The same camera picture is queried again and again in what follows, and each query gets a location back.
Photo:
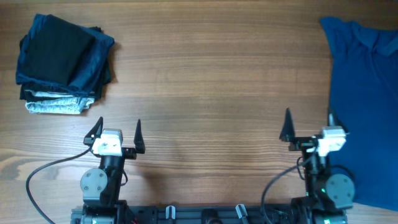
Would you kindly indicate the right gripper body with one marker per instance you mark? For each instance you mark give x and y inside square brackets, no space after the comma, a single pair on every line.
[298,144]

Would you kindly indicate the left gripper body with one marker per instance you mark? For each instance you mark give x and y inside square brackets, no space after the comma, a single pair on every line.
[129,153]

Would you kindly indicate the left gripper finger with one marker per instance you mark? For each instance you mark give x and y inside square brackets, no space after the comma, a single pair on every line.
[138,137]
[96,130]

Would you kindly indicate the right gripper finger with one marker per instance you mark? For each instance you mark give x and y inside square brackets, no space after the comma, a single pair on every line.
[333,120]
[288,132]

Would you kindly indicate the blue polo shirt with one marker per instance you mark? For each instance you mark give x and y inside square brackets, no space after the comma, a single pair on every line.
[363,95]

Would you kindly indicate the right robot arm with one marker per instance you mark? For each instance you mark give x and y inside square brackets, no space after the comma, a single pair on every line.
[329,188]

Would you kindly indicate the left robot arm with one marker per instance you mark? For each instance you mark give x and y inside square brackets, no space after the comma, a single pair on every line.
[101,186]

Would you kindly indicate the light blue folded jeans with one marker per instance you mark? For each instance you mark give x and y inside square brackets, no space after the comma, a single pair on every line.
[56,103]

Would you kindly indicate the navy folded garment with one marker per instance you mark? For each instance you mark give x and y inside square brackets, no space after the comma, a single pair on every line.
[58,54]

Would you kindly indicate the black folded garment underneath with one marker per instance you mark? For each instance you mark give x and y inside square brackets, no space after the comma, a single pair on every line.
[104,74]

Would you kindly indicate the black folded garment on top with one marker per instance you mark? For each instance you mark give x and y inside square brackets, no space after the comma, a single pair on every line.
[55,51]

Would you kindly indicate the left white clip on rail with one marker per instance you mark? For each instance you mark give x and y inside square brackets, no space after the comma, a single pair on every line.
[170,212]

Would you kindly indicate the white clip on rail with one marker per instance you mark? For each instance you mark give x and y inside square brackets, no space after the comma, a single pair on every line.
[170,212]
[242,213]

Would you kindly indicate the right white clip on rail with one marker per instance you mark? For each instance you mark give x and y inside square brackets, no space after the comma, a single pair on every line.
[242,213]

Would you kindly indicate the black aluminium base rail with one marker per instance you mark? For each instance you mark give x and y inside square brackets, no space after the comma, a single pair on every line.
[155,215]

